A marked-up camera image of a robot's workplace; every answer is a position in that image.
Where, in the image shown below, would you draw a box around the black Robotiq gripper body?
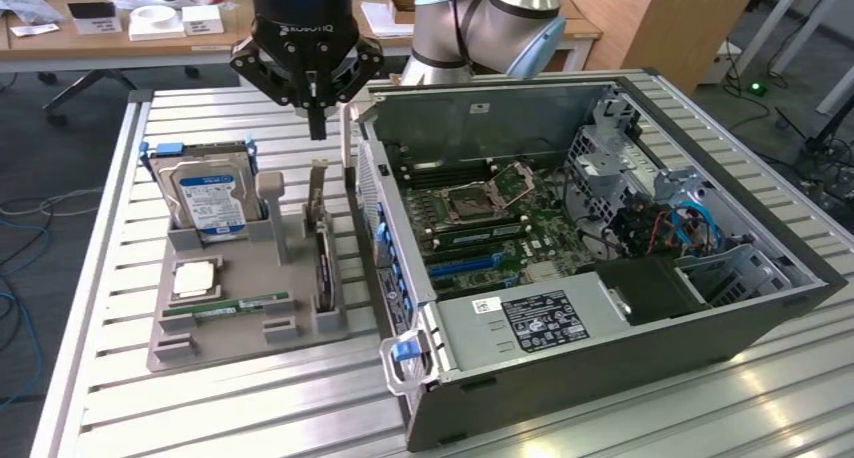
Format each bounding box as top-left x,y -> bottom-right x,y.
246,0 -> 365,109

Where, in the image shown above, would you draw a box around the graphics card with metal bracket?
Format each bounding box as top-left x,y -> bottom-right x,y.
300,157 -> 342,315

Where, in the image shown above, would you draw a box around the white paper stack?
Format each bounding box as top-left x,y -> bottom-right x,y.
358,0 -> 416,39

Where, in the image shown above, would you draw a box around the small white box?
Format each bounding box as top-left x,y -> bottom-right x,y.
180,5 -> 225,37

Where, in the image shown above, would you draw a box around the flat white box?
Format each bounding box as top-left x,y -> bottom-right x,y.
126,20 -> 188,42

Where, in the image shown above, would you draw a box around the white tape roll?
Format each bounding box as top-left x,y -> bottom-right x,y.
132,5 -> 176,29

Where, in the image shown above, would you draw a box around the black RAM slot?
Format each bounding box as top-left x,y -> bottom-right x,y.
404,168 -> 496,187
405,173 -> 499,192
401,158 -> 493,177
402,163 -> 495,182

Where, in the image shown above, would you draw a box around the hard disk in blue caddy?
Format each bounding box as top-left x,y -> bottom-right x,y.
138,135 -> 261,242

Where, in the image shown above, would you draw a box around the black and white box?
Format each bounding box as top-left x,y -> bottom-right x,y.
65,1 -> 122,35

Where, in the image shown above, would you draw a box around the black chair base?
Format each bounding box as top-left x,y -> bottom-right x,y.
36,67 -> 141,127

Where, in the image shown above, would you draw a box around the wooden desk white legs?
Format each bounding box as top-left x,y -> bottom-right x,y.
0,0 -> 258,87
236,0 -> 604,74

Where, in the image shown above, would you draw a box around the open socket cover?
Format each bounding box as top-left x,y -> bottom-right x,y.
489,159 -> 543,205

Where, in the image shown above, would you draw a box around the CPU socket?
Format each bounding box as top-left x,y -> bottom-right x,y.
432,180 -> 519,224

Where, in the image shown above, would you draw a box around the clear plastic bag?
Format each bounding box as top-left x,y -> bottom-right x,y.
0,0 -> 52,22

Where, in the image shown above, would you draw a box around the silver metal disk bay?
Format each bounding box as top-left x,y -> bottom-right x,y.
564,122 -> 672,229

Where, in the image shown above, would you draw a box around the long expansion slot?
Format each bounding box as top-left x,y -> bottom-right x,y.
424,251 -> 507,279

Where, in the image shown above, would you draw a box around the silver CPU chip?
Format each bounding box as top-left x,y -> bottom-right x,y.
170,263 -> 218,299

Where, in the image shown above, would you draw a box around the grey parts rack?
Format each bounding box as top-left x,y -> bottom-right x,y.
146,171 -> 353,374

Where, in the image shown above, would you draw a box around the wooden cabinet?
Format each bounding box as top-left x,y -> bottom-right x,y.
585,0 -> 765,95

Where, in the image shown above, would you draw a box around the green RAM stick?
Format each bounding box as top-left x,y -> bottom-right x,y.
162,291 -> 292,315

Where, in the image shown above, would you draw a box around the white socket box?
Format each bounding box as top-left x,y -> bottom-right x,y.
708,41 -> 745,87

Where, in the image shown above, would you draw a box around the grey power supply unit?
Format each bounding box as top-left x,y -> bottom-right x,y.
417,272 -> 632,375

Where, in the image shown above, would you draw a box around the open dark grey PC case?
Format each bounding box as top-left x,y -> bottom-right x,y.
337,67 -> 849,453

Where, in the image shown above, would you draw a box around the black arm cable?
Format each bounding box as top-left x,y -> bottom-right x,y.
444,0 -> 469,64

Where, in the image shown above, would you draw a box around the black wire bundle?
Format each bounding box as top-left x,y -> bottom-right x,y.
603,205 -> 672,259

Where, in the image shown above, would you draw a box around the blue wire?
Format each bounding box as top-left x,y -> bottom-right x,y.
665,201 -> 727,253

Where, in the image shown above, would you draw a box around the perforated metal bracket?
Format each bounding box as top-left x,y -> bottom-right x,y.
672,242 -> 799,309

